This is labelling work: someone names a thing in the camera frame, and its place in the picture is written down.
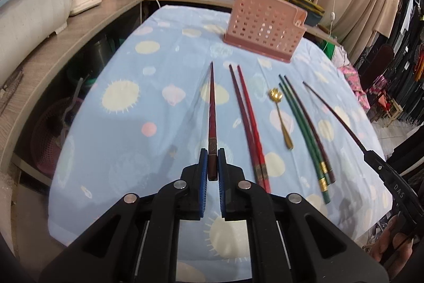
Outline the gold flower spoon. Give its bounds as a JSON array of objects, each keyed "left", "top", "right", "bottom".
[{"left": 268, "top": 88, "right": 294, "bottom": 150}]

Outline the pink floral cloth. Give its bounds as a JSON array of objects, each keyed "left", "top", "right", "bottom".
[{"left": 338, "top": 65, "right": 370, "bottom": 112}]

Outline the white plastic tub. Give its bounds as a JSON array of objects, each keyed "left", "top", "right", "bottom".
[{"left": 0, "top": 0, "right": 72, "bottom": 84}]

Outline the green chopstick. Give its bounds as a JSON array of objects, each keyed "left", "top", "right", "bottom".
[
  {"left": 279, "top": 75, "right": 328, "bottom": 194},
  {"left": 279, "top": 82, "right": 330, "bottom": 204}
]

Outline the brown red chopstick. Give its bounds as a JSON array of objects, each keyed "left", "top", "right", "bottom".
[{"left": 303, "top": 81, "right": 366, "bottom": 154}]

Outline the light blue patterned tablecloth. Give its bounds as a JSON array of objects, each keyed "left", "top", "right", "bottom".
[{"left": 47, "top": 3, "right": 393, "bottom": 283}]

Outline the right hand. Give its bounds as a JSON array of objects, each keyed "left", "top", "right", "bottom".
[{"left": 369, "top": 216, "right": 413, "bottom": 269}]

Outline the blue ceramic dish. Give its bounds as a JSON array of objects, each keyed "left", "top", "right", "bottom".
[{"left": 290, "top": 0, "right": 325, "bottom": 27}]

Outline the dark red chopstick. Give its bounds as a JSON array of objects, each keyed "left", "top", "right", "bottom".
[{"left": 229, "top": 65, "right": 265, "bottom": 189}]

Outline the dark maroon chopstick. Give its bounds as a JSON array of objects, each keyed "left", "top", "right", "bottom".
[{"left": 208, "top": 63, "right": 218, "bottom": 181}]

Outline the bright red chopstick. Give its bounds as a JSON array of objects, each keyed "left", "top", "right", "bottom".
[{"left": 237, "top": 65, "right": 271, "bottom": 193}]

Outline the pink perforated utensil holder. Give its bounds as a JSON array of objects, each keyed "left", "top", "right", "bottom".
[{"left": 223, "top": 0, "right": 308, "bottom": 63}]

